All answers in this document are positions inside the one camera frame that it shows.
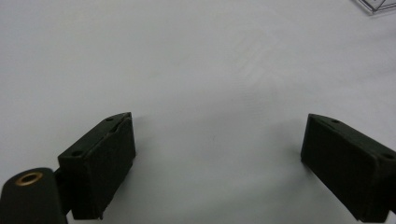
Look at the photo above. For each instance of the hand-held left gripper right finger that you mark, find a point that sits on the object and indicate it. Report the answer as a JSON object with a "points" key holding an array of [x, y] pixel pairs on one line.
{"points": [[348, 161]]}

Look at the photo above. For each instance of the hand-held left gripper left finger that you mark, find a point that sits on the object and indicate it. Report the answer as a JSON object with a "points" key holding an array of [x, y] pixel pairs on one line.
{"points": [[96, 168]]}

